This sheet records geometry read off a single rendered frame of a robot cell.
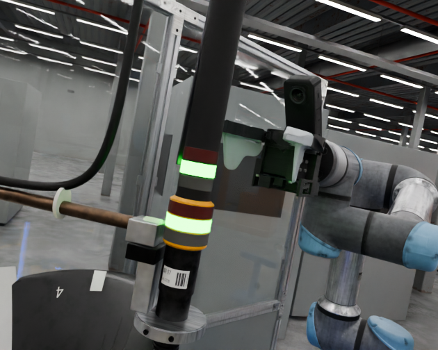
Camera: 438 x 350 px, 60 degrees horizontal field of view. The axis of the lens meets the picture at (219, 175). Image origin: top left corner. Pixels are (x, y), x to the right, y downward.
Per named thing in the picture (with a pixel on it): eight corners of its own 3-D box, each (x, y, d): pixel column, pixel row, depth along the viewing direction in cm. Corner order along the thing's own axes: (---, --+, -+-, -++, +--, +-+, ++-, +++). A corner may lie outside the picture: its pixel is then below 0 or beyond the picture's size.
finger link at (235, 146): (205, 166, 45) (265, 176, 50) (214, 116, 44) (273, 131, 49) (192, 163, 47) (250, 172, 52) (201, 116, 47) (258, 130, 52)
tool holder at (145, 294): (100, 326, 35) (118, 221, 34) (132, 299, 41) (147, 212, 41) (195, 353, 33) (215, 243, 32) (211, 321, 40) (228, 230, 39)
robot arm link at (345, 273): (354, 373, 98) (396, 164, 91) (298, 349, 105) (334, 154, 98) (362, 352, 108) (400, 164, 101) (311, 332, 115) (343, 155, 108)
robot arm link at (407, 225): (438, 212, 98) (431, 295, 57) (392, 203, 103) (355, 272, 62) (448, 169, 95) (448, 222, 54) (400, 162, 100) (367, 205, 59)
